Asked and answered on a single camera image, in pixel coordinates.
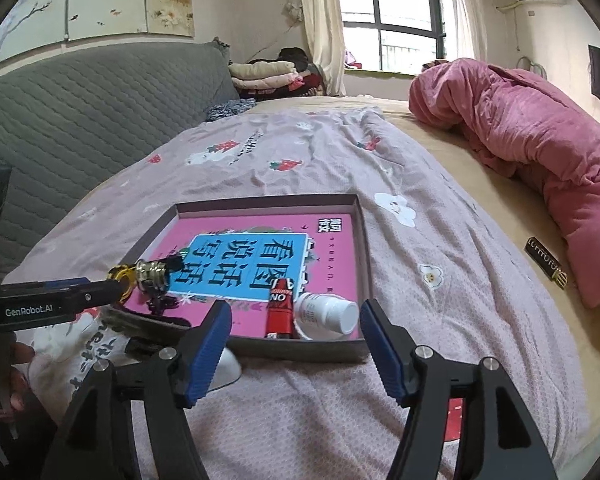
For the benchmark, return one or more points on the small white bottle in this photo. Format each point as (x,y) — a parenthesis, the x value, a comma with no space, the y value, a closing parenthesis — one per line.
(325,312)

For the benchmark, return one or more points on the pile of folded clothes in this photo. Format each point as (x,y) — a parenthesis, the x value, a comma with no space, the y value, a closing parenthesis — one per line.
(265,75)

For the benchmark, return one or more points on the black and gold label strip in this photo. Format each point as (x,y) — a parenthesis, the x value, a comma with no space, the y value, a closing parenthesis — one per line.
(545,262)

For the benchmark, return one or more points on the dark patterned cloth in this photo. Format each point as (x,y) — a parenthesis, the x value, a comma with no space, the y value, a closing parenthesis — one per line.
(230,109)

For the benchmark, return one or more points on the beige bed sheet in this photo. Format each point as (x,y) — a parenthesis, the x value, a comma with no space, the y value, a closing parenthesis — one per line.
(455,160)

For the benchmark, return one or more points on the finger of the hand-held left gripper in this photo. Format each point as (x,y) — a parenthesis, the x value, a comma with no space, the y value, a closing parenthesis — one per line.
(67,283)
(102,294)

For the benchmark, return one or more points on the strawberry printed purple bedsheet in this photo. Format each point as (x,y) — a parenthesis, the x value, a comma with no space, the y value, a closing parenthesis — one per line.
(330,185)

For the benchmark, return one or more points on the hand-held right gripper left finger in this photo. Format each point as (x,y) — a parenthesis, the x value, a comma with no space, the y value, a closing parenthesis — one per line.
(210,355)

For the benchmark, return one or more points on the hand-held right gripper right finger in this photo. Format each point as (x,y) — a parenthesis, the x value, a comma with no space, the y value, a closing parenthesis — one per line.
(380,355)

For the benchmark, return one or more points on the pink duvet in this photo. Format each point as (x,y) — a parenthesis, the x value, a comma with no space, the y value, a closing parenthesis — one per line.
(530,125)

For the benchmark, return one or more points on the person's left hand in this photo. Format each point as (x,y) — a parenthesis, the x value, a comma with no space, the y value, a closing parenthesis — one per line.
(22,360)

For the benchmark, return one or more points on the black bag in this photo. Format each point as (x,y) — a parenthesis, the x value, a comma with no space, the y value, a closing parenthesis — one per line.
(292,56)

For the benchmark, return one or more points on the white curtain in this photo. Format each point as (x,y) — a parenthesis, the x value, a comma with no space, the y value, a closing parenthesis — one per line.
(320,20)
(467,10)

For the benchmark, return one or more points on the pink and blue book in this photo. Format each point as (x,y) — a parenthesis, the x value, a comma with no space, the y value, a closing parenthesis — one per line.
(330,265)

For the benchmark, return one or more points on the grey quilted headboard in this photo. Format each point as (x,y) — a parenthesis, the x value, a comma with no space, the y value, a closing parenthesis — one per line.
(80,120)

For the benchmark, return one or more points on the red tube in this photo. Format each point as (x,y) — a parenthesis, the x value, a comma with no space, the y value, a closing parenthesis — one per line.
(280,315)

